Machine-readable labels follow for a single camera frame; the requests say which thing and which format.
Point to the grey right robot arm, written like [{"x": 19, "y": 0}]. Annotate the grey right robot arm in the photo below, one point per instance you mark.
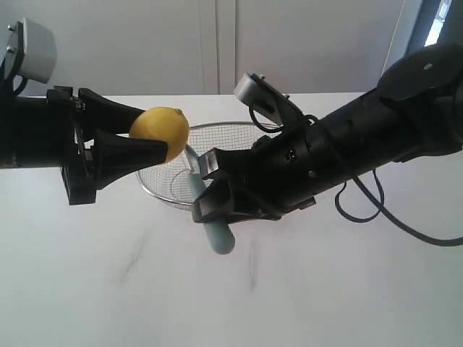
[{"x": 415, "y": 110}]

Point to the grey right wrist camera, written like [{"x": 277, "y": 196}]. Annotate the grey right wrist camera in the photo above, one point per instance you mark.
[{"x": 256, "y": 93}]

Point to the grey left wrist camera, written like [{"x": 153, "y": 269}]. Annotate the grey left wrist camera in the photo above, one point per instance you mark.
[{"x": 31, "y": 52}]

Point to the teal handled peeler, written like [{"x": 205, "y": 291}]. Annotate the teal handled peeler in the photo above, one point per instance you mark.
[{"x": 218, "y": 232}]

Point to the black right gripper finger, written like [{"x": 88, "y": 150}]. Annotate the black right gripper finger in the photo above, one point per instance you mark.
[
  {"x": 213, "y": 203},
  {"x": 209, "y": 164}
]

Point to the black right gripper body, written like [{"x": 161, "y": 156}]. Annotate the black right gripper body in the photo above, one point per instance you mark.
[{"x": 276, "y": 175}]

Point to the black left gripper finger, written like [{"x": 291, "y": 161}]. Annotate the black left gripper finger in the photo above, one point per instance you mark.
[
  {"x": 115, "y": 157},
  {"x": 100, "y": 113}
]

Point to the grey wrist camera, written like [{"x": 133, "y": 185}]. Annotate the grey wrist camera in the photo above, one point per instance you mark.
[
  {"x": 31, "y": 52},
  {"x": 256, "y": 93}
]

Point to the yellow lemon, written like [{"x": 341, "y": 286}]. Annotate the yellow lemon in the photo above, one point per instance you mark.
[{"x": 164, "y": 124}]

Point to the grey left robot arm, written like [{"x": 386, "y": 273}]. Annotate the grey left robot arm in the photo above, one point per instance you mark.
[{"x": 8, "y": 94}]

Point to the metal wire mesh basket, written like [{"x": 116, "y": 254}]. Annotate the metal wire mesh basket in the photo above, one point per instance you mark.
[{"x": 169, "y": 182}]

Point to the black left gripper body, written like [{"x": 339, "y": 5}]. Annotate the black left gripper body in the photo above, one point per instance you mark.
[{"x": 46, "y": 134}]

